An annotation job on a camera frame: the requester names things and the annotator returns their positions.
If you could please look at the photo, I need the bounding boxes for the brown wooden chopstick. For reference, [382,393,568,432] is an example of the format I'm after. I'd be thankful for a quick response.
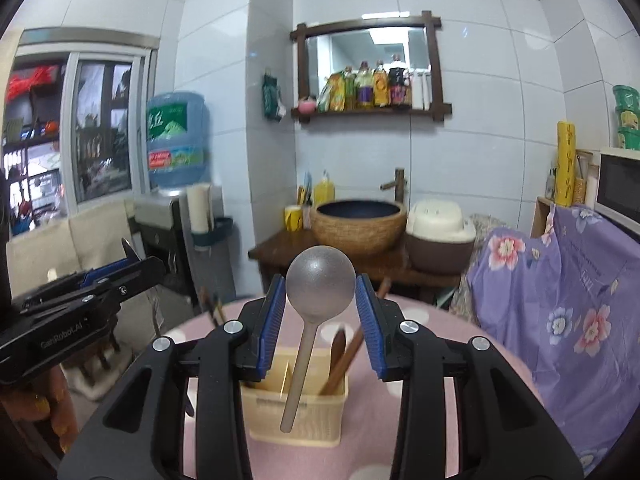
[320,326,363,396]
[198,287,214,316]
[376,276,392,299]

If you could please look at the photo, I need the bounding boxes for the matte grey spoon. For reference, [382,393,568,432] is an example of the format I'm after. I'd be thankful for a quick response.
[280,245,356,434]

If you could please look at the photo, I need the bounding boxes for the person's left hand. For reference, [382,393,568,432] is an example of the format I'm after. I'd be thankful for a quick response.
[1,365,79,454]

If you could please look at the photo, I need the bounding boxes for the dark wooden sink counter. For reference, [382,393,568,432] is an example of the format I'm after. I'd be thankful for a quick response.
[247,228,464,291]

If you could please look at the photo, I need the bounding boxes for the woven basin sink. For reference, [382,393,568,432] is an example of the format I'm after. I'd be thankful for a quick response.
[311,200,407,257]

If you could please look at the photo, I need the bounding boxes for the yellow mug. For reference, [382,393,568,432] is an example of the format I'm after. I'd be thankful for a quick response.
[284,205,304,232]

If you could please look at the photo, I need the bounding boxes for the brown white rice cooker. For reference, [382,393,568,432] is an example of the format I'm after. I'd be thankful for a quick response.
[405,200,476,275]

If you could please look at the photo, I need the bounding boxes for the pink polka dot tablecloth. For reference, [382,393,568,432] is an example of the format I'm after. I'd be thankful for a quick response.
[167,295,541,479]

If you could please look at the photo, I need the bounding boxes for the cream plastic utensil holder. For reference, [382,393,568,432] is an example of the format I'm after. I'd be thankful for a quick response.
[240,344,350,449]

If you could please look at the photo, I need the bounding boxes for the paper cup tube dispenser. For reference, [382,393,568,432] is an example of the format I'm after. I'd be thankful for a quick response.
[186,183,233,250]

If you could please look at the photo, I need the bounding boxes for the yellow soap bottle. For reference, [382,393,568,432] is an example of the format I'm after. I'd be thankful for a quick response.
[312,170,335,207]

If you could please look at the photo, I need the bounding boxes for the bronze faucet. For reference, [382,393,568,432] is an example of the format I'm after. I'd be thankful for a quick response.
[380,168,407,204]

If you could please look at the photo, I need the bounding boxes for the grey water dispenser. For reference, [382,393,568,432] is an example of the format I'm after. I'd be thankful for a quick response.
[129,186,235,312]

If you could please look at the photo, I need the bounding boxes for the purple floral cloth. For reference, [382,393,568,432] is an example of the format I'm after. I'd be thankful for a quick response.
[466,207,639,474]

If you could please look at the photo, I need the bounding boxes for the green hanging packet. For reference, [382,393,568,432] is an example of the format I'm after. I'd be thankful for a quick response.
[262,70,286,122]

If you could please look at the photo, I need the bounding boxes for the blue water jug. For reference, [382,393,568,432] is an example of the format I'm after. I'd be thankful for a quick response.
[146,91,210,188]

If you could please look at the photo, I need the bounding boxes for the aluminium sliding window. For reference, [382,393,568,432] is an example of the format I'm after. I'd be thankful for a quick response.
[1,27,160,234]

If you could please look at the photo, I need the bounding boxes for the yellow roll package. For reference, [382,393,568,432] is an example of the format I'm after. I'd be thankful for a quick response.
[554,122,576,207]

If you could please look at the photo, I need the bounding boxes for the white microwave oven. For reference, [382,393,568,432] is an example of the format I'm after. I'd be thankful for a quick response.
[594,148,640,235]

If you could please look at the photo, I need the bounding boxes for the green stacked noodle cups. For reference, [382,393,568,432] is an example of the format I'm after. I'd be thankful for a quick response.
[613,84,640,151]

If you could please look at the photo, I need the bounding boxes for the wooden framed wall mirror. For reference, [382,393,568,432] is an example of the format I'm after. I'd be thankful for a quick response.
[290,11,452,122]

